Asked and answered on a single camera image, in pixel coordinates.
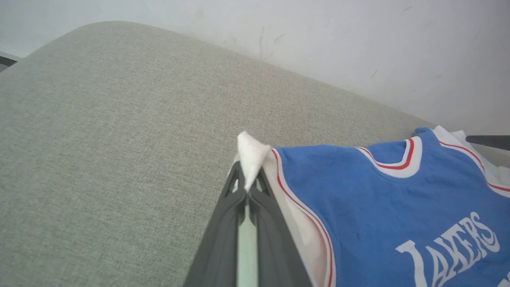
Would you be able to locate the blue white basketball jersey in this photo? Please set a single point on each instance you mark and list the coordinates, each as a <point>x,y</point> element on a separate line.
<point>358,199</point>

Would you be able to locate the grey fabric sofa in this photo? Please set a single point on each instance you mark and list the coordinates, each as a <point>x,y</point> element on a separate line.
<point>99,139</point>

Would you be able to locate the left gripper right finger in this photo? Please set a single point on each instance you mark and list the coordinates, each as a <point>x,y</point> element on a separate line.
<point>275,247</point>

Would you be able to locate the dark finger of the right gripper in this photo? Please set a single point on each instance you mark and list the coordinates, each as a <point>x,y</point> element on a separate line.
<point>492,141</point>

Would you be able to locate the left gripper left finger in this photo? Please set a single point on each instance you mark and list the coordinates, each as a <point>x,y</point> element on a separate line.
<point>221,247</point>

